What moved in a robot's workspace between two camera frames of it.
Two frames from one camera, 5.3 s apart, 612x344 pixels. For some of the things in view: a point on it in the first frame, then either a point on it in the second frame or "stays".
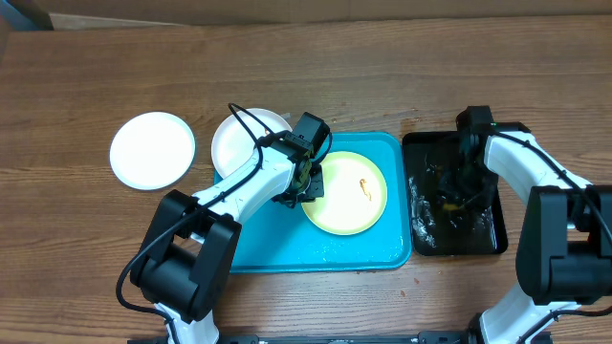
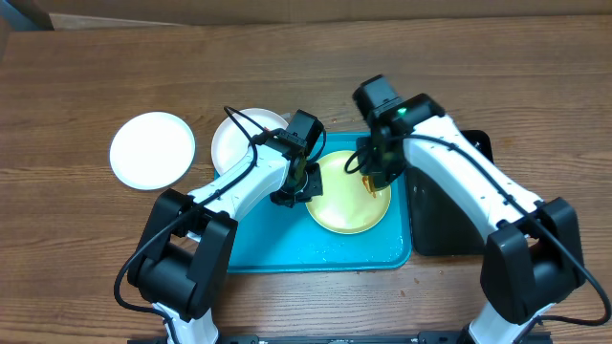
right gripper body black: (459, 182) to (379, 173)
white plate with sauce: (152, 150) stays
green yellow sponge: (450, 206) to (368, 182)
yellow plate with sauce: (355, 195) stays
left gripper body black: (315, 188) stays
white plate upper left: (232, 145) stays
